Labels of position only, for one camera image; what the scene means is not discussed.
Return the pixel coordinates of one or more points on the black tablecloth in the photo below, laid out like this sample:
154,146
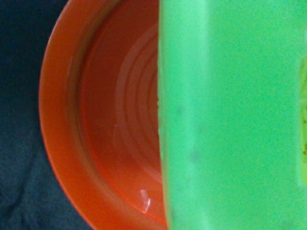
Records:
30,196

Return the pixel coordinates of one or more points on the green toy watering can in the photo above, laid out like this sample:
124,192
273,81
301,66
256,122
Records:
229,113

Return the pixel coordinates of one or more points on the red plastic plate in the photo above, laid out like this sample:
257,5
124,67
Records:
98,112

